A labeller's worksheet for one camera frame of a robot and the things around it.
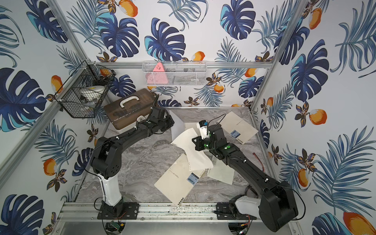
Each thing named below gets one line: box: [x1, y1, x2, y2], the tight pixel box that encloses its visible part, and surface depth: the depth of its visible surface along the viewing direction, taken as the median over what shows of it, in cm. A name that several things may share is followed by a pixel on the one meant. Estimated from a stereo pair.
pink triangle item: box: [145, 62, 169, 85], surface depth 92 cm
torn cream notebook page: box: [170, 127, 214, 171], surface depth 83 cm
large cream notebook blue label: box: [153, 153, 206, 207], surface depth 87 cm
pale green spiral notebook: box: [207, 155, 235, 186], surface depth 88 cm
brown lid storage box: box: [103, 88, 158, 133], surface depth 97 cm
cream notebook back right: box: [219, 111, 259, 145], surface depth 111 cm
